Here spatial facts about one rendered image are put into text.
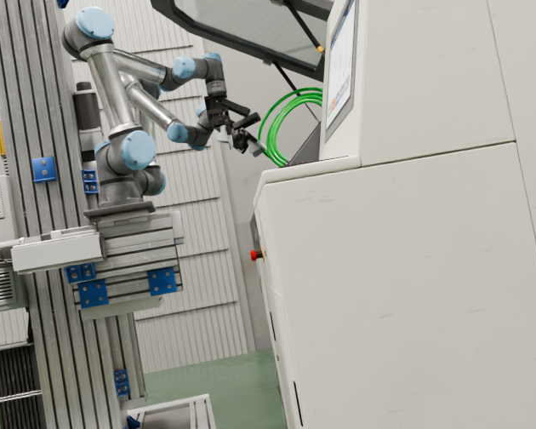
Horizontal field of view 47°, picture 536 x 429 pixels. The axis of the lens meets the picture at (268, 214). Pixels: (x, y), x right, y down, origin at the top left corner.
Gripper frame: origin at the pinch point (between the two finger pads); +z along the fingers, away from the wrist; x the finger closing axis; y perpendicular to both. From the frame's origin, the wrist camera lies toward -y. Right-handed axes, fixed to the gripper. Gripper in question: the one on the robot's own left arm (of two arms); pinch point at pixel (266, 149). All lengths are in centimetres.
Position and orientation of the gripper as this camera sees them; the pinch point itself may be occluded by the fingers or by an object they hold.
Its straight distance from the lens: 246.0
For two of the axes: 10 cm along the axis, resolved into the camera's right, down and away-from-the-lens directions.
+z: 7.4, 5.6, -3.7
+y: -6.1, 7.9, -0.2
